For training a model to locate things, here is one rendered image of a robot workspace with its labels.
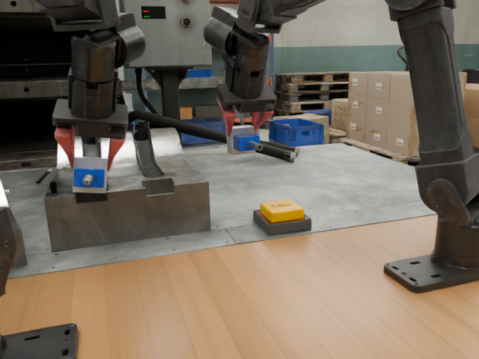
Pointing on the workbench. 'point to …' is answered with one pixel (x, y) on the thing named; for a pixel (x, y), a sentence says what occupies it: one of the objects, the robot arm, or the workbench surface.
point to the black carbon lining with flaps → (92, 149)
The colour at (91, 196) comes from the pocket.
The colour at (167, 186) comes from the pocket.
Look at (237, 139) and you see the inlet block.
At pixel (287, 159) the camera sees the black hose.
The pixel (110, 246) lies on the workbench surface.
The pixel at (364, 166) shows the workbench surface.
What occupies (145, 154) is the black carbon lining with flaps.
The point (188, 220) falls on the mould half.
